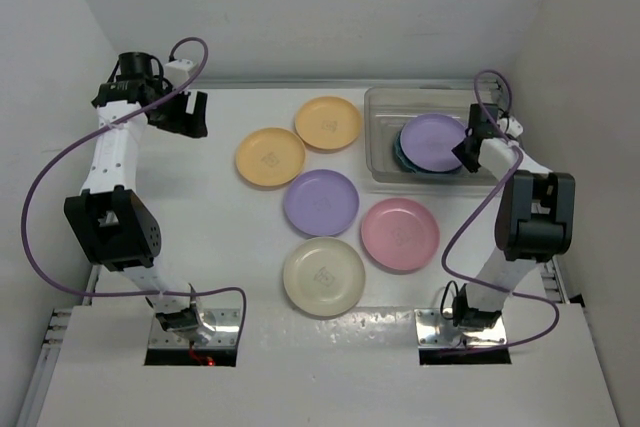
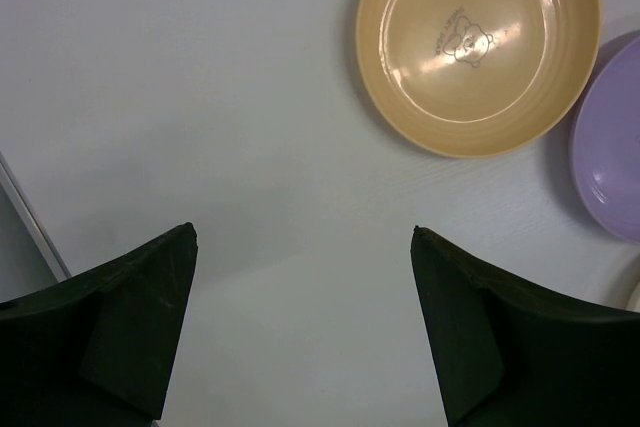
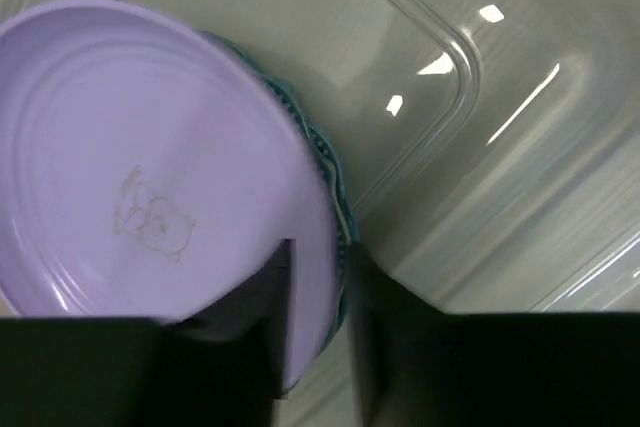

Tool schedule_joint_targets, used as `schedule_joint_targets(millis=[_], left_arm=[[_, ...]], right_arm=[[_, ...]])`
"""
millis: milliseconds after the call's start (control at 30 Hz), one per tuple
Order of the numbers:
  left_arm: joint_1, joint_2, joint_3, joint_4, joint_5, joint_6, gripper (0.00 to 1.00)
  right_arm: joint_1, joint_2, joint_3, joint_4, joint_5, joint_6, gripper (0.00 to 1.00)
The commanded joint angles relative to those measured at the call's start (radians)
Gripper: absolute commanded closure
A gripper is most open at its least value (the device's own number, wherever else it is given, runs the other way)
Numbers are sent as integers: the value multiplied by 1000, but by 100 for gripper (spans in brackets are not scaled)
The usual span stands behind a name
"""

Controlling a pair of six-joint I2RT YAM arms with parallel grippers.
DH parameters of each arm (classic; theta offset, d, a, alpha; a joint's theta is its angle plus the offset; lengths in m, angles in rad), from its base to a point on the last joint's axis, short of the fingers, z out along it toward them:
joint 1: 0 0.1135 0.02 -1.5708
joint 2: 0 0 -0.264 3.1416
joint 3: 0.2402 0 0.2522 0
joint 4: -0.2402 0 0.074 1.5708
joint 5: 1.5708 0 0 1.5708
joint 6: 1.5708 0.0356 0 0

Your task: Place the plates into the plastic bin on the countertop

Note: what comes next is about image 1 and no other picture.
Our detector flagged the yellow plate back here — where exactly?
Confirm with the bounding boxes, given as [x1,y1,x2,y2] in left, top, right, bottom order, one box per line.
[294,96,363,151]

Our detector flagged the yellow plate left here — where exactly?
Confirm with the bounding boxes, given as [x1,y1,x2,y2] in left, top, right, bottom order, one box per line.
[235,127,306,188]

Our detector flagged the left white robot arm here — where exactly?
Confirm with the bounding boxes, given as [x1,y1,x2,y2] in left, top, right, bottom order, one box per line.
[64,52,215,346]

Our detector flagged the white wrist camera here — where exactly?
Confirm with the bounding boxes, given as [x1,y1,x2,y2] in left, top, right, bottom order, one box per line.
[498,116,524,139]
[164,59,199,90]

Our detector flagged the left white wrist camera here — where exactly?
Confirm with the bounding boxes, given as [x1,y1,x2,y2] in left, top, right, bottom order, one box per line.
[164,59,199,90]

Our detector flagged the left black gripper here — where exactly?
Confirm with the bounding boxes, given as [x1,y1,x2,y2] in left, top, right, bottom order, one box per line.
[148,80,206,139]

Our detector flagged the metal base plate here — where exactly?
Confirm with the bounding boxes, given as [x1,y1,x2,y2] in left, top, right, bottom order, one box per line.
[414,308,508,350]
[148,309,242,350]

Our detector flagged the pink plate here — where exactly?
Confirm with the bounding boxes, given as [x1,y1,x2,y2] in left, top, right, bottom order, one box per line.
[360,197,440,273]

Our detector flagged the clear plastic bin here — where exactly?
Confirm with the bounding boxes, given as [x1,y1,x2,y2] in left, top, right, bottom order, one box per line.
[364,87,496,188]

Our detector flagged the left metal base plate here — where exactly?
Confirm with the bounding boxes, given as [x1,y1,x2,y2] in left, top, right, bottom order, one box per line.
[148,309,242,350]

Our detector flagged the cream plate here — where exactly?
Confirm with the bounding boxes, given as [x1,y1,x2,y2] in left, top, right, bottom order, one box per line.
[282,237,366,318]

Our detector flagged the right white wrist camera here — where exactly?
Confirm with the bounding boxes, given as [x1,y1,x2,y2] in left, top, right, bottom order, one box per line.
[498,116,524,139]

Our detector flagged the teal ornate plate back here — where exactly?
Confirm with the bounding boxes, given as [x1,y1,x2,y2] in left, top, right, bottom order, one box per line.
[392,132,462,175]

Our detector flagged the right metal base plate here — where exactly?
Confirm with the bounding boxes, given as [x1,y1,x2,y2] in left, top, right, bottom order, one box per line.
[414,308,508,350]

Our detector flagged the purple plate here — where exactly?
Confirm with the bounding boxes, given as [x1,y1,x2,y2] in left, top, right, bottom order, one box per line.
[399,113,465,173]
[283,169,360,237]

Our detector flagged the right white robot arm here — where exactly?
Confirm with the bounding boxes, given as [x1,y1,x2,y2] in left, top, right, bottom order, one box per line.
[451,102,576,330]

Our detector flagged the yellow plate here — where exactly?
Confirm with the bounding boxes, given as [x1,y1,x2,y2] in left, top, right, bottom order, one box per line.
[235,127,306,188]
[294,96,363,151]

